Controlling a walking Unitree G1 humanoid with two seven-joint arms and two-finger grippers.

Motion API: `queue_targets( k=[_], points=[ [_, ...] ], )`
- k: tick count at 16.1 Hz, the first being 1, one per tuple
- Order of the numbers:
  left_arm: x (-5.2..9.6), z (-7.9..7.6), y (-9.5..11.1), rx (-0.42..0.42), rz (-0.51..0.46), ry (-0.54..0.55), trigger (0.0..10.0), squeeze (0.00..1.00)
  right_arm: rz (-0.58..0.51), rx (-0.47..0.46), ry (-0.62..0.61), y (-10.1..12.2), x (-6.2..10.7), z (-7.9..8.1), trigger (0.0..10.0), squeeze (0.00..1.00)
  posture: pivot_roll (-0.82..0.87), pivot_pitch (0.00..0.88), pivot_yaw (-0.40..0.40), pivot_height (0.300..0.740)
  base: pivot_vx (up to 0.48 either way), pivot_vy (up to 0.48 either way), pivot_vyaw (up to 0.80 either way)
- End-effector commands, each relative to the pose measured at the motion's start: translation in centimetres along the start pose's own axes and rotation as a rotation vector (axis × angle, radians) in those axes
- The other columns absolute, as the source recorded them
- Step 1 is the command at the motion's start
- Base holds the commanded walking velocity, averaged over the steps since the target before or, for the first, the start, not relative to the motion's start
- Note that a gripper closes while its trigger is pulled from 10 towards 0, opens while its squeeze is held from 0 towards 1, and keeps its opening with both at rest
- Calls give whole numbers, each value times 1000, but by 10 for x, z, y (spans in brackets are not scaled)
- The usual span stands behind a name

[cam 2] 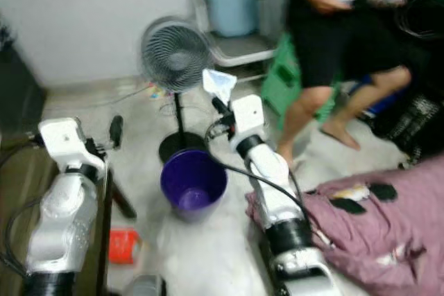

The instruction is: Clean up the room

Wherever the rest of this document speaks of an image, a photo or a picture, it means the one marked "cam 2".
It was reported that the grey chair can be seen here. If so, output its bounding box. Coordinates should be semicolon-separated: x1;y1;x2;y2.
189;0;283;69

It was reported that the purple plastic waste bin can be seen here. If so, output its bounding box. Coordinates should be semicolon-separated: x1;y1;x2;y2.
159;149;229;225

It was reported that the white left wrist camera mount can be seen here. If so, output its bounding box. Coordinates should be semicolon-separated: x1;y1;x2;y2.
38;117;103;173

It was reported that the silver left robot leg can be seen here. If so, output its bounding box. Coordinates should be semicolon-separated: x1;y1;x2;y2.
125;275;169;296

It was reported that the mauve printed quilt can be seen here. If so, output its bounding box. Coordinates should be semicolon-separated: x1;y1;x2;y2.
244;163;444;296

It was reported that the black printed bag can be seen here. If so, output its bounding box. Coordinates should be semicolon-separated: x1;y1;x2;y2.
369;92;444;164

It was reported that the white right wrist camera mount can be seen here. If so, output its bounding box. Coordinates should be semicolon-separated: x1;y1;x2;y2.
230;94;266;141

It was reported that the orange red container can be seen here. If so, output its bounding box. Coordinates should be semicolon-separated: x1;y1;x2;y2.
108;227;141;266

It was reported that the white paper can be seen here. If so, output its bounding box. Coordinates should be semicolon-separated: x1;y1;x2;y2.
202;69;239;107

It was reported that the person in black clothes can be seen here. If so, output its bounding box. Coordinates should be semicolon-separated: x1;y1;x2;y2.
273;0;444;166

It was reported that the green plastic stool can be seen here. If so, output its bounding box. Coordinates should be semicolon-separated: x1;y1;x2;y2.
259;33;318;132

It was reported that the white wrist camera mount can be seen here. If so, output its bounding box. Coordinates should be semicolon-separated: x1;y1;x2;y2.
230;94;266;141
38;117;103;173

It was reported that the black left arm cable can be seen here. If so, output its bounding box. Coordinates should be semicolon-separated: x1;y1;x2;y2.
3;199;42;279

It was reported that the grey standing fan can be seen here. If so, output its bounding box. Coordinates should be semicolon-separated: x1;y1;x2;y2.
139;17;214;166

